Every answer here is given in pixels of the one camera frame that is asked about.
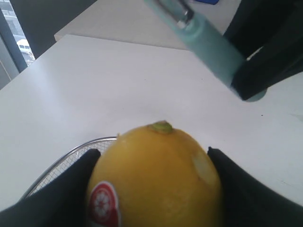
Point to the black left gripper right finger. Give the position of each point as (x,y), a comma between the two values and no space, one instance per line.
(249,203)

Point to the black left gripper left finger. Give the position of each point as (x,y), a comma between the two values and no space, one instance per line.
(59,204)

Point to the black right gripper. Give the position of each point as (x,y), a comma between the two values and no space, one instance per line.
(277,27)

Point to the teal handled peeler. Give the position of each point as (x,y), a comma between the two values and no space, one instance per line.
(200,37)

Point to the yellow lemon with red sticker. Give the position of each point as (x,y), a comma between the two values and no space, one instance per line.
(154,176)

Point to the steel wire mesh basket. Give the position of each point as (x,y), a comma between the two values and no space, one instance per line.
(67,160)

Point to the blue window frame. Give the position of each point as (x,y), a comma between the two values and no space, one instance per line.
(14,38)

